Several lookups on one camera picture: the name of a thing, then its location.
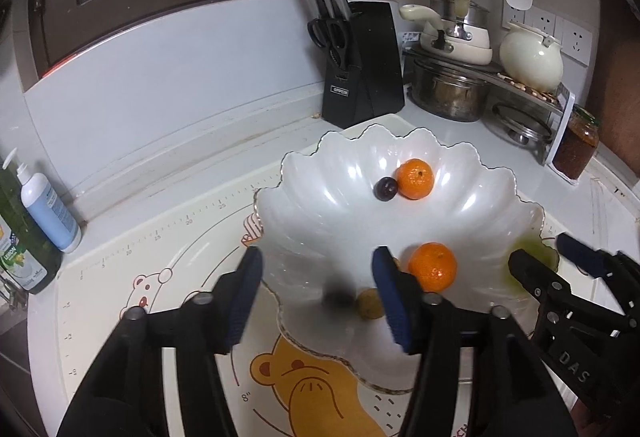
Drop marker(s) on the steel pot lid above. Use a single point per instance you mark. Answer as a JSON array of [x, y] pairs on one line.
[[522, 127]]

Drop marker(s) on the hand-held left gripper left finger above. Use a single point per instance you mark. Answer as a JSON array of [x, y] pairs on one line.
[[245, 302]]

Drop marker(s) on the white scalloped bowl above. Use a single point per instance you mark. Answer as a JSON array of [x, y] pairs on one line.
[[325, 197]]

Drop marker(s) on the blue white pump bottle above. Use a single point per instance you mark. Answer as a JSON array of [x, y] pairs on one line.
[[50, 212]]

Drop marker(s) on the green dish soap bottle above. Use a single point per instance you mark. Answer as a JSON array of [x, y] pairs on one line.
[[20, 262]]

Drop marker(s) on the cream saucepan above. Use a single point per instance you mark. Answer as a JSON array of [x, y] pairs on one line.
[[460, 49]]

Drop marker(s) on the jar of red sauce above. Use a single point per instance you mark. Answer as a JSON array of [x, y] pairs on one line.
[[575, 147]]

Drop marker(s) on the white wall outlet strip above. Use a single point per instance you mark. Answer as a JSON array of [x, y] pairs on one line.
[[575, 39]]

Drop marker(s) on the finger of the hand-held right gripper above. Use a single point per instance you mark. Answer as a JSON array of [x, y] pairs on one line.
[[527, 269], [582, 254]]

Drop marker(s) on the large steel pot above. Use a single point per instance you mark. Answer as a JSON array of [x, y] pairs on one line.
[[450, 92]]

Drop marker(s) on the black knife block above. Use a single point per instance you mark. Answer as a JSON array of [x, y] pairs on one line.
[[365, 67]]

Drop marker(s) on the small brown fruit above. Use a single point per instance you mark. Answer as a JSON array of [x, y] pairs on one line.
[[369, 304]]

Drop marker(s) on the cream kettle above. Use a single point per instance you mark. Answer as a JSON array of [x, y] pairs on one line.
[[532, 59]]

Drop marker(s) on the brown wooden cutting board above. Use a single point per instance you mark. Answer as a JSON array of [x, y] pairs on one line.
[[617, 77]]

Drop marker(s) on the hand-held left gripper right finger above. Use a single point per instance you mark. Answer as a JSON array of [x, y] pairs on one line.
[[392, 302]]

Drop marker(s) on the bear print silicone mat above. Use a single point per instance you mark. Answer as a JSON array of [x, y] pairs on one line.
[[165, 247]]

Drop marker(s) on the dark purple plum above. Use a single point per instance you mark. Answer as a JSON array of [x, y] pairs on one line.
[[337, 298], [386, 189]]

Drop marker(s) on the white pot rack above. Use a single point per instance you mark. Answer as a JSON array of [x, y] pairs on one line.
[[557, 117]]

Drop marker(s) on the orange mandarin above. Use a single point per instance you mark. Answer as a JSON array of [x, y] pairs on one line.
[[415, 178], [432, 267]]

